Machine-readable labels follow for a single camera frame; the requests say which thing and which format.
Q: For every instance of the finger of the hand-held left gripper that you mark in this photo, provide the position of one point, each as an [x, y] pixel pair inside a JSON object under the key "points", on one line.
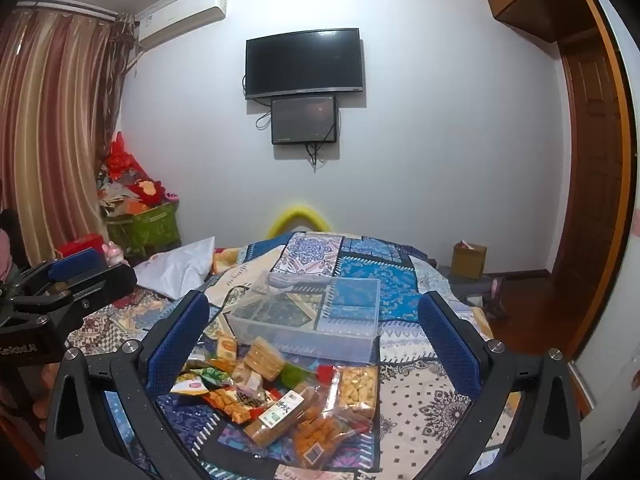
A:
{"points": [[105, 290], [80, 262]]}

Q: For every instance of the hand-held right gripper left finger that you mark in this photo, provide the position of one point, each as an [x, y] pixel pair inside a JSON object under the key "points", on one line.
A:
{"points": [[177, 345]]}

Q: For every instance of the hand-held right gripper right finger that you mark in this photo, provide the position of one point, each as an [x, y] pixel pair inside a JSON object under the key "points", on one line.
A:
{"points": [[450, 345]]}

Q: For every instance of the clear plastic container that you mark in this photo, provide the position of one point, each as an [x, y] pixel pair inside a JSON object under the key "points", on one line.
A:
{"points": [[350, 310]]}

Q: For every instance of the brown biscuit packet white label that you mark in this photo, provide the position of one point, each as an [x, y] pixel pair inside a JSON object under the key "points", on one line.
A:
{"points": [[280, 410]]}

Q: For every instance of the red box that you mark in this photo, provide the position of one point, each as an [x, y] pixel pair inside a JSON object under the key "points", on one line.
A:
{"points": [[75, 246]]}

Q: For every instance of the pink toy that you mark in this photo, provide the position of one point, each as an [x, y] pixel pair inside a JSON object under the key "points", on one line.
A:
{"points": [[112, 254]]}

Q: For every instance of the white pink snack packet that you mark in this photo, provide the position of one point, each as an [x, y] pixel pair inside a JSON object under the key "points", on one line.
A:
{"points": [[192, 386]]}

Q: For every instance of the green snack packet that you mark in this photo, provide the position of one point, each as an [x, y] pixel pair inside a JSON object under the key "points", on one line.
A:
{"points": [[212, 375]]}

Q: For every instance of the small orange snack packet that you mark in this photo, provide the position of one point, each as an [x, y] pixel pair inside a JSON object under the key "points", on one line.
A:
{"points": [[226, 347]]}

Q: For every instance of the grey fabric stool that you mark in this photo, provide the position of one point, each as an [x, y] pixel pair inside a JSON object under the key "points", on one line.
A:
{"points": [[465, 290]]}

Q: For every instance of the green fabric storage box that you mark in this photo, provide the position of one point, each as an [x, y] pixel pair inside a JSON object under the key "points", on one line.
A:
{"points": [[145, 230]]}

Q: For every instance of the white pillow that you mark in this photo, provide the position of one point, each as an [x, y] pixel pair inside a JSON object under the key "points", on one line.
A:
{"points": [[175, 267]]}

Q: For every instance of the pile of colourful scraps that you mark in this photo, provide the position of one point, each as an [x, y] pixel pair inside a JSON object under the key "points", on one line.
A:
{"points": [[117, 195]]}

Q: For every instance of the cardboard box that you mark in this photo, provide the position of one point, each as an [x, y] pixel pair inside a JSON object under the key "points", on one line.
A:
{"points": [[467, 262]]}

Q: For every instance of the clear wafer biscuit packet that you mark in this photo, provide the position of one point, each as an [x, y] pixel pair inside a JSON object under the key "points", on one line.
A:
{"points": [[265, 357]]}

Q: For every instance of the blue patchwork quilt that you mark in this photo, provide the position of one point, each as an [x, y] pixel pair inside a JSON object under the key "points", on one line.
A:
{"points": [[390, 280]]}

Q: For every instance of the red plush flower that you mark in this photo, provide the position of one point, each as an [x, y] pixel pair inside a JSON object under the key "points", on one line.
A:
{"points": [[147, 191]]}

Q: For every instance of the clear puffed snack packet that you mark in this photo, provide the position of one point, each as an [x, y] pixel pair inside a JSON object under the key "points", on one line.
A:
{"points": [[356, 390]]}

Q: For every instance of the red gift bag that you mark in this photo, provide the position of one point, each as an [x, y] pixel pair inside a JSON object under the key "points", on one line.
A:
{"points": [[120, 155]]}

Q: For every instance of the green jelly cup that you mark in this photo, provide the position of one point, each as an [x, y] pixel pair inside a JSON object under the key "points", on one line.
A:
{"points": [[292, 376]]}

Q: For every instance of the small red candy packet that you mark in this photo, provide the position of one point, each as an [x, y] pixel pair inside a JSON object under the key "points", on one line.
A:
{"points": [[325, 374]]}

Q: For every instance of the striped brown curtain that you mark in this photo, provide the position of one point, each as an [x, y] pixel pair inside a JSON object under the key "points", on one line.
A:
{"points": [[50, 110]]}

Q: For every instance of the clear orange cracker packet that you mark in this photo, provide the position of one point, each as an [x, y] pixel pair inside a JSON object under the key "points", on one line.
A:
{"points": [[315, 437]]}

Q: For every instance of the yellow foam arc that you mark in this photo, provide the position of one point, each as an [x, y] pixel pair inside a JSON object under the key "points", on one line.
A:
{"points": [[295, 208]]}

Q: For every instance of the brown wooden door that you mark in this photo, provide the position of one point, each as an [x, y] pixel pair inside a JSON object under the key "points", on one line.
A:
{"points": [[590, 160]]}

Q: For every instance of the white air conditioner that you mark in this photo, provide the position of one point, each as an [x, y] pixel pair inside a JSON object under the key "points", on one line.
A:
{"points": [[185, 15]]}

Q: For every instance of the white curtain rail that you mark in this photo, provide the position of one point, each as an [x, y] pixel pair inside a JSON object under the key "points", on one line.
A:
{"points": [[75, 9]]}

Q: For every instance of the small black wall monitor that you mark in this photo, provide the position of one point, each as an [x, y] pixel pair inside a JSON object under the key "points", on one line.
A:
{"points": [[304, 120]]}

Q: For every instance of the black wall television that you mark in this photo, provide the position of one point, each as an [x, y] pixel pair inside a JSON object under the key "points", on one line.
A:
{"points": [[302, 62]]}

